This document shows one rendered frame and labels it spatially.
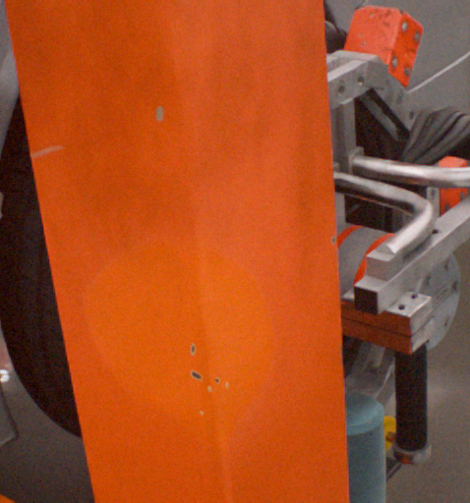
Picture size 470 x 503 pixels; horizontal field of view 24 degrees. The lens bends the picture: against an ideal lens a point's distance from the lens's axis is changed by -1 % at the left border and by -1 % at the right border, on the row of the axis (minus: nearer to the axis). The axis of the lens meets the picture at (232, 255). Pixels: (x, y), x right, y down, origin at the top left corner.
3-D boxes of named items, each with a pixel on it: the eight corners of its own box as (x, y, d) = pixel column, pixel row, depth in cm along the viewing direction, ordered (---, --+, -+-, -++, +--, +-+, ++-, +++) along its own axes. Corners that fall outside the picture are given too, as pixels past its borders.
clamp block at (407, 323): (364, 315, 127) (363, 274, 125) (434, 335, 122) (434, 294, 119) (340, 335, 124) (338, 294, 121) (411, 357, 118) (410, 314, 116)
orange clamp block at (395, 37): (361, 82, 155) (378, 22, 155) (409, 89, 150) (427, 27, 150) (336, 66, 149) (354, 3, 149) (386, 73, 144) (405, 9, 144)
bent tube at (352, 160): (407, 138, 154) (405, 65, 149) (536, 161, 143) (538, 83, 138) (338, 183, 142) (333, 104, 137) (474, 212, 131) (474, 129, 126)
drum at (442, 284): (331, 288, 158) (326, 197, 152) (465, 325, 146) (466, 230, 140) (273, 333, 149) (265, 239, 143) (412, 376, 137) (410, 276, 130)
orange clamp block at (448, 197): (396, 211, 171) (425, 191, 177) (441, 222, 166) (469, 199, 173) (395, 170, 168) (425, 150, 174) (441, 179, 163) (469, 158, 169)
